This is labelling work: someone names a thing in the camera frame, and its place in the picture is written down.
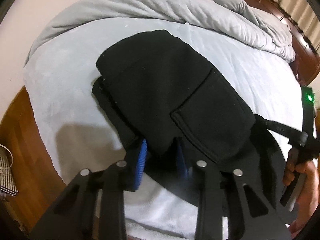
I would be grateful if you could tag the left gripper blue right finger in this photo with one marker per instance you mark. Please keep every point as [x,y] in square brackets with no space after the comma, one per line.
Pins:
[182,168]

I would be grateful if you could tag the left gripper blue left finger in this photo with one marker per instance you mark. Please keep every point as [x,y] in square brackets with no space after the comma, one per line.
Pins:
[140,163]

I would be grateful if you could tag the black pants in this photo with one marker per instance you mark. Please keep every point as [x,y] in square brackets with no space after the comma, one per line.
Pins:
[154,86]

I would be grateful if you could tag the right hand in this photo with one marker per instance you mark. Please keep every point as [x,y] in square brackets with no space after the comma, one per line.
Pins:
[308,199]

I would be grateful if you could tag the light blue bed sheet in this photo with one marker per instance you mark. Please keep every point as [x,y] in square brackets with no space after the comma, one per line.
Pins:
[240,195]

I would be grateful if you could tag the wooden headboard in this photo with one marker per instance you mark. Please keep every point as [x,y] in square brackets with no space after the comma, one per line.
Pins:
[306,64]

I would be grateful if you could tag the checkered bag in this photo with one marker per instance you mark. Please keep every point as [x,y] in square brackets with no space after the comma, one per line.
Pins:
[8,185]

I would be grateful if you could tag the beige curtain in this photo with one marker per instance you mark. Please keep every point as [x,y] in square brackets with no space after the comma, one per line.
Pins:
[302,13]

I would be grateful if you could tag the grey duvet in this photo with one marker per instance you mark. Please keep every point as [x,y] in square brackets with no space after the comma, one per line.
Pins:
[234,18]

